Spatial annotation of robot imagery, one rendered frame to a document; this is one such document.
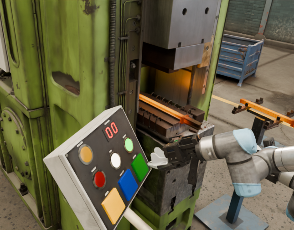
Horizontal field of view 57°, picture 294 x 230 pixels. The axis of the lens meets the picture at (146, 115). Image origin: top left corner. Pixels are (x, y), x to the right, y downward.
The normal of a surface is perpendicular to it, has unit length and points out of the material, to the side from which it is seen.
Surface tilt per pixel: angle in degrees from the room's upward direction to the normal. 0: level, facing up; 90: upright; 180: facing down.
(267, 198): 0
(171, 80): 90
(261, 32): 90
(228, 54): 89
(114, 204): 60
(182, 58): 90
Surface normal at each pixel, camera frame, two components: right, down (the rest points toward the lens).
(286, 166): -0.62, 0.55
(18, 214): 0.07, -0.89
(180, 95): -0.73, 0.27
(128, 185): 0.84, -0.25
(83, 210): -0.37, 0.41
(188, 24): 0.68, 0.38
